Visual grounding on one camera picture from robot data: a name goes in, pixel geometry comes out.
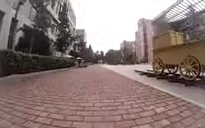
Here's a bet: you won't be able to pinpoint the trimmed green hedge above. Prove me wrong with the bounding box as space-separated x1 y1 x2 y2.
0 49 77 79

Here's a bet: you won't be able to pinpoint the dark wooden pallets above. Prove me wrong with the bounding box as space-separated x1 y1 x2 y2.
133 68 205 88

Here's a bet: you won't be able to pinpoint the red brick path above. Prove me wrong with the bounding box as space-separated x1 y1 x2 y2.
0 64 205 128

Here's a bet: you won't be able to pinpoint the pink multi-storey building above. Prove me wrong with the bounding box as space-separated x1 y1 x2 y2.
134 17 156 65

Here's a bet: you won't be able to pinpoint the distant row of trees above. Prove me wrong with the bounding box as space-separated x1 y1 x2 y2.
69 39 138 66

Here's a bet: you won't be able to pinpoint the yellow wooden cart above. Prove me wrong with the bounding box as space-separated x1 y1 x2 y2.
151 30 205 82

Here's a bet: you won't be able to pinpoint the pale stone building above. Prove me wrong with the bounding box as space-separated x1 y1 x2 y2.
0 0 78 58

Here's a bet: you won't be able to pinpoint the pale grey paved strip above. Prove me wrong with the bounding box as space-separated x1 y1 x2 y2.
101 63 205 113

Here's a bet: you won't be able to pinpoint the trees along hedge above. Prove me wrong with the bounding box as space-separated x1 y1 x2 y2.
13 0 78 58

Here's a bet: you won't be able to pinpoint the building with metal lattice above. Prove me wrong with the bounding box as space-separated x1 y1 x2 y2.
152 0 205 43

